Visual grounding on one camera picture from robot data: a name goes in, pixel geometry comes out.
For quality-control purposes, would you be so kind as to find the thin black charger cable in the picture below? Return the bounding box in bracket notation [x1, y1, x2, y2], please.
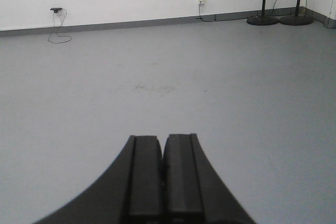
[47, 8, 72, 44]

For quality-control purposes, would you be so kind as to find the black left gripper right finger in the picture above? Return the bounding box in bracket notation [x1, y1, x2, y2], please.
[163, 133, 255, 223]

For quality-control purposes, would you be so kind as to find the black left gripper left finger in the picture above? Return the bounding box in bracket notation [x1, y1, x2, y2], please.
[39, 135, 163, 223]

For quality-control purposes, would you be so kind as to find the black stand right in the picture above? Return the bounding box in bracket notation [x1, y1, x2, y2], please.
[279, 0, 313, 26]

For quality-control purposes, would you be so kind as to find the black cable from outlet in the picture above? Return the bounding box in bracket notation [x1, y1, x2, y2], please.
[196, 1, 217, 23]

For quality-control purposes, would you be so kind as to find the black stand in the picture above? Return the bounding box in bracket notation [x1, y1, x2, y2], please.
[279, 0, 313, 26]
[246, 0, 279, 26]

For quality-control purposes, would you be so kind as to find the black wall charger adapter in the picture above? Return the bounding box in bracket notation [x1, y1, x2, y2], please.
[50, 7, 62, 14]

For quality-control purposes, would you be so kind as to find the black stand left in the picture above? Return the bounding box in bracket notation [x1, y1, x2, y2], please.
[246, 0, 279, 26]

